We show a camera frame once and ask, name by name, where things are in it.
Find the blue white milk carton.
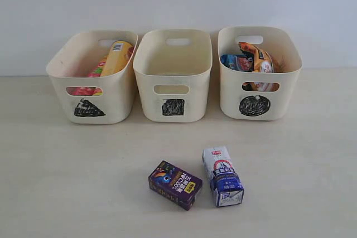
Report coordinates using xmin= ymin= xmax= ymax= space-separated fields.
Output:
xmin=202 ymin=146 xmax=244 ymax=207

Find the cream bin square mark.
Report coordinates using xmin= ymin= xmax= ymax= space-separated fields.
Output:
xmin=133 ymin=29 xmax=213 ymax=123

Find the purple juice carton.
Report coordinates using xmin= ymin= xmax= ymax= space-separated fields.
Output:
xmin=148 ymin=161 xmax=203 ymax=211

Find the pink Lays chips can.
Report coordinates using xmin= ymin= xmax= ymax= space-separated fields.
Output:
xmin=66 ymin=55 xmax=108 ymax=96

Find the orange instant noodle bag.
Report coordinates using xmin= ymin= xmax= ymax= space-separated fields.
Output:
xmin=238 ymin=42 xmax=281 ymax=92

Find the cream bin triangle mark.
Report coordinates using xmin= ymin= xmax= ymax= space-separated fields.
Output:
xmin=46 ymin=30 xmax=138 ymax=124

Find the blue instant noodle bag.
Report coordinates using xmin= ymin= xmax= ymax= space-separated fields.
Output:
xmin=220 ymin=54 xmax=254 ymax=72

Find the cream bin circle mark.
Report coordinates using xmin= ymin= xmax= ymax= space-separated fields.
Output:
xmin=218 ymin=26 xmax=302 ymax=121

